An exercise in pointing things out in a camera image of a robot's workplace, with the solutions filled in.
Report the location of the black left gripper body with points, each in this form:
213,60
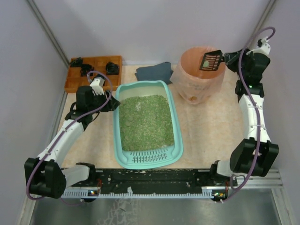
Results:
107,101

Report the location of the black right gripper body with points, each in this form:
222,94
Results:
229,58

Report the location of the black slotted litter scoop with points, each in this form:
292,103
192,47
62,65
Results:
215,58

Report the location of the green litter clump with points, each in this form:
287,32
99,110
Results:
206,64

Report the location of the teal plastic litter box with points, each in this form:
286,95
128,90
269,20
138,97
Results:
146,126

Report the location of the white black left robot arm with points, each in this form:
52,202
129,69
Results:
44,175

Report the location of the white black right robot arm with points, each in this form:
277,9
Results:
252,157

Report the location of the dark rolled cloth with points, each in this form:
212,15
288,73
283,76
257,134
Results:
112,68
77,62
85,69

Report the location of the orange bagged trash bin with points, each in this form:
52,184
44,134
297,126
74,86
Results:
193,84

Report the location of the folded dark grey cloth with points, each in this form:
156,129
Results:
162,71

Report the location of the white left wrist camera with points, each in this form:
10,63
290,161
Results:
97,84

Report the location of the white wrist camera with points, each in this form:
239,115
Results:
97,84
262,47

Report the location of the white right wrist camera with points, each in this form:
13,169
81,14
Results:
262,47

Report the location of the black rail base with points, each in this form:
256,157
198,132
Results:
154,181

